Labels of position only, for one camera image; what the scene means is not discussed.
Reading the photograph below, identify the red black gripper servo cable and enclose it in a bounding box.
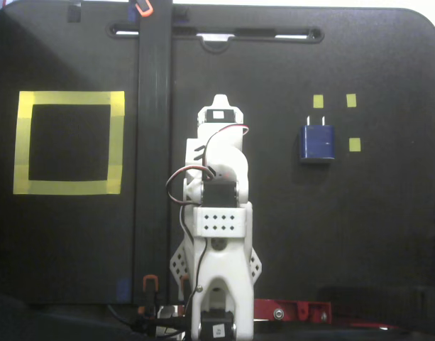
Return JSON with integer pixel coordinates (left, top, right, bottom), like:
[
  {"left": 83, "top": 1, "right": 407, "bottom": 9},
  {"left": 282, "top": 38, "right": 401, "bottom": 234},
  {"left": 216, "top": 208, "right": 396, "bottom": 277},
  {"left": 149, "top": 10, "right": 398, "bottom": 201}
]
[{"left": 202, "top": 124, "right": 250, "bottom": 175}]

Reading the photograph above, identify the blue USB wall charger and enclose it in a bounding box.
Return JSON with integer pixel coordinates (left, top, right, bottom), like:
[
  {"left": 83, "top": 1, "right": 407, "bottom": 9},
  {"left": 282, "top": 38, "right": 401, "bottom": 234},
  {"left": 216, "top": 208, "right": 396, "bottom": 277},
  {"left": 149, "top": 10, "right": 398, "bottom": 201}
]
[{"left": 298, "top": 115, "right": 336, "bottom": 165}]

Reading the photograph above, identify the yellow tape square frame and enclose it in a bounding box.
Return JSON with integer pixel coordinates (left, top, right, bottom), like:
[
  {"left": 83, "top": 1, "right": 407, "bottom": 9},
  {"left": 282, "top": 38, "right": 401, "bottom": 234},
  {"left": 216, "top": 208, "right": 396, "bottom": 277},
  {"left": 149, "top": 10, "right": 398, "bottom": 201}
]
[{"left": 13, "top": 90, "right": 126, "bottom": 195}]

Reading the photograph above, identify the long black flat bar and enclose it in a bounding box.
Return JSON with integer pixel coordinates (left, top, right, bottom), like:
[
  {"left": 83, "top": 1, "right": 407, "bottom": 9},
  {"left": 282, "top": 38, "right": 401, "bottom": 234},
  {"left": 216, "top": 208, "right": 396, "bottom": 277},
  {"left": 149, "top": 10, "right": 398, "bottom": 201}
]
[{"left": 131, "top": 0, "right": 175, "bottom": 306}]

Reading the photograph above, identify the red bar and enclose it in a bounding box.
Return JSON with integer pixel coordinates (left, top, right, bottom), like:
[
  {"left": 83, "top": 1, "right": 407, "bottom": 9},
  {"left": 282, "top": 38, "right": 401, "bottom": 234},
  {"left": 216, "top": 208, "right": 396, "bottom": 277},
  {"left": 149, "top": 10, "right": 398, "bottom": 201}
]
[{"left": 346, "top": 321, "right": 399, "bottom": 331}]

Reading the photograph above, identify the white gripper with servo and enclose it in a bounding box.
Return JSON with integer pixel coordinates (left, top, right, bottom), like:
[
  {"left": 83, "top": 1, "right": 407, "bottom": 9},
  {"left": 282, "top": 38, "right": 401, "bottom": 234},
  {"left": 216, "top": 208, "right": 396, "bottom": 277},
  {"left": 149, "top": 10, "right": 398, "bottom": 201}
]
[{"left": 197, "top": 94, "right": 246, "bottom": 131}]

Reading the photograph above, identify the black power cable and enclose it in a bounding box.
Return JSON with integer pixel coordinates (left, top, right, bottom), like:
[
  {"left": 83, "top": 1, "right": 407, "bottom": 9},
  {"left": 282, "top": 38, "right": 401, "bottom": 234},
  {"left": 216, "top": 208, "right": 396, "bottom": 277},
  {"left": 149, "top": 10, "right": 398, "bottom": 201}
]
[{"left": 106, "top": 303, "right": 193, "bottom": 338}]

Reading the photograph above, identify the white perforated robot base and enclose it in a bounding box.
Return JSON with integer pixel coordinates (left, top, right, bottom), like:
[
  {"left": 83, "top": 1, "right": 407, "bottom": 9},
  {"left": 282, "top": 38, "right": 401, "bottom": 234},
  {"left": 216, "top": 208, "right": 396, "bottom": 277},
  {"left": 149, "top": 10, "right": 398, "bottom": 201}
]
[{"left": 169, "top": 244, "right": 264, "bottom": 289}]

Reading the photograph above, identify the red black arm servo cable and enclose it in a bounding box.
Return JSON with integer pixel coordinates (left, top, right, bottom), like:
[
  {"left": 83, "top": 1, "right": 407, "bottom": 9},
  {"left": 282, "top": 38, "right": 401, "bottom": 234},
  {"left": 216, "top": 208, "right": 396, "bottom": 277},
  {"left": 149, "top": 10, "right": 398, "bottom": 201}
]
[{"left": 165, "top": 165, "right": 209, "bottom": 313}]

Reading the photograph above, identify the red metal bracket clamp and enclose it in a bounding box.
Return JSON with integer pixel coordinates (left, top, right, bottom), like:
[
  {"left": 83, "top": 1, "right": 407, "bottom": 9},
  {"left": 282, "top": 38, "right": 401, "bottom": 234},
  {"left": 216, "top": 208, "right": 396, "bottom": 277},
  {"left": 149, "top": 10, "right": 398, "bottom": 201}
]
[{"left": 252, "top": 298, "right": 334, "bottom": 325}]

